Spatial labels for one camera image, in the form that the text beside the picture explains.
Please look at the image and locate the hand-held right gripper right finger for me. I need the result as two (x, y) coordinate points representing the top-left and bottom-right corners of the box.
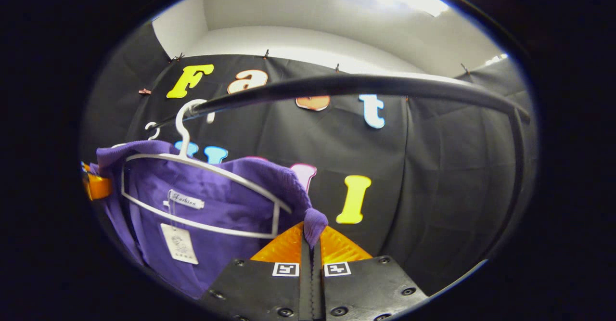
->
(313, 225), (430, 321)

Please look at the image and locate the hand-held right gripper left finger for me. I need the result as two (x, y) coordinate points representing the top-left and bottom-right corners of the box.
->
(200, 222), (313, 321)

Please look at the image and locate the white clothes hanger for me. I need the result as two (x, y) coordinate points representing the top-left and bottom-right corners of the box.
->
(120, 99), (293, 239)
(111, 121), (163, 149)

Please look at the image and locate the purple shirt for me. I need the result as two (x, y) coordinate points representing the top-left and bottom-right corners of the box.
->
(89, 140), (330, 299)

